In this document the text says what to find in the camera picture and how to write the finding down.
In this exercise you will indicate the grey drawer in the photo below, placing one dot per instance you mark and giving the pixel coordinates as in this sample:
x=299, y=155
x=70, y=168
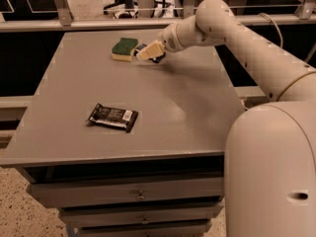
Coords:
x=160, y=229
x=75, y=194
x=142, y=214

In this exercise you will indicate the grey drawer cabinet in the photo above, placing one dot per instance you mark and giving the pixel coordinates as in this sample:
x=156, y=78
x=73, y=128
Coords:
x=186, y=105

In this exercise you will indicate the black rxbar chocolate wrapper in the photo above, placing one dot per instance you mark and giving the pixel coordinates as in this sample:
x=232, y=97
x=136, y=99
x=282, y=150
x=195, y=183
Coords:
x=113, y=117

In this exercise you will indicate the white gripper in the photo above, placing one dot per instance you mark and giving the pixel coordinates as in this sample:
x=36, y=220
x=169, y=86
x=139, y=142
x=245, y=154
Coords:
x=169, y=39

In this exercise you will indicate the middle grey drawer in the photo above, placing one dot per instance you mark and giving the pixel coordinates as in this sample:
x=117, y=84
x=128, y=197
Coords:
x=142, y=214

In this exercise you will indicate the black office chair base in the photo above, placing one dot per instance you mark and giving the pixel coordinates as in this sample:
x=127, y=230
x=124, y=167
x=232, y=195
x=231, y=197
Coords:
x=127, y=12

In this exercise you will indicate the metal railing frame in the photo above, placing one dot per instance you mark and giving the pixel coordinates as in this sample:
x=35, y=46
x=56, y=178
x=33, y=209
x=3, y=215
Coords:
x=151, y=23

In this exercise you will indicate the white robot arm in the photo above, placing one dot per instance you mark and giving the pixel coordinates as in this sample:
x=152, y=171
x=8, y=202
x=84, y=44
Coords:
x=270, y=153

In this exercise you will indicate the bottom grey drawer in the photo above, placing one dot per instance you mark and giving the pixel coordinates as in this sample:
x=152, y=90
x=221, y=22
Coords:
x=160, y=229

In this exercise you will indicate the blue rxbar blueberry wrapper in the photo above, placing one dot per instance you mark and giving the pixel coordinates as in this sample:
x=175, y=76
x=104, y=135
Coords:
x=155, y=59

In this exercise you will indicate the green and yellow sponge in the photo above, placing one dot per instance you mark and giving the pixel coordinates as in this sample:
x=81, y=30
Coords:
x=124, y=49

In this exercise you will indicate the top grey drawer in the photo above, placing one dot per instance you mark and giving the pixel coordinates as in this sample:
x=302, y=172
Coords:
x=75, y=194

